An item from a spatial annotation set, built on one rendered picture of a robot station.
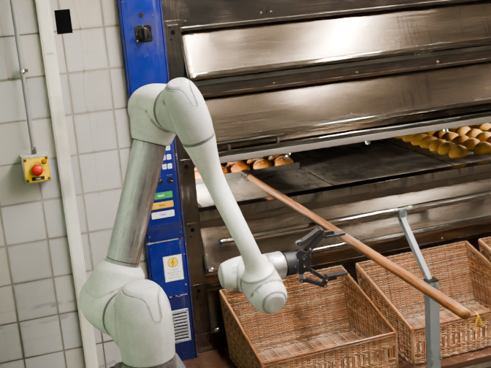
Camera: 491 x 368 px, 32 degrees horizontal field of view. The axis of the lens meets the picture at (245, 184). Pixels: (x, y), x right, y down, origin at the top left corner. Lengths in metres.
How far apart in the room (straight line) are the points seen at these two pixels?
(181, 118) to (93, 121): 0.89
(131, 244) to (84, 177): 0.77
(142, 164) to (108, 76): 0.76
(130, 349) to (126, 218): 0.39
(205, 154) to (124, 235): 0.35
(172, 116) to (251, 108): 1.01
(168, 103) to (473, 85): 1.76
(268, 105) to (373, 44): 0.50
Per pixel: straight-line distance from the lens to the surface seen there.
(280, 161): 3.99
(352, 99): 3.58
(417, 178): 3.78
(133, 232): 2.58
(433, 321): 3.28
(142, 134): 2.56
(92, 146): 3.29
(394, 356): 3.42
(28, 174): 3.21
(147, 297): 2.42
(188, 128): 2.44
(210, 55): 3.34
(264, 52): 3.40
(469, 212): 3.94
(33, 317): 3.44
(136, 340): 2.44
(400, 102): 3.67
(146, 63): 3.25
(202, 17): 3.34
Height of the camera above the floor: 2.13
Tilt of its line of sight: 15 degrees down
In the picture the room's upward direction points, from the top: 5 degrees counter-clockwise
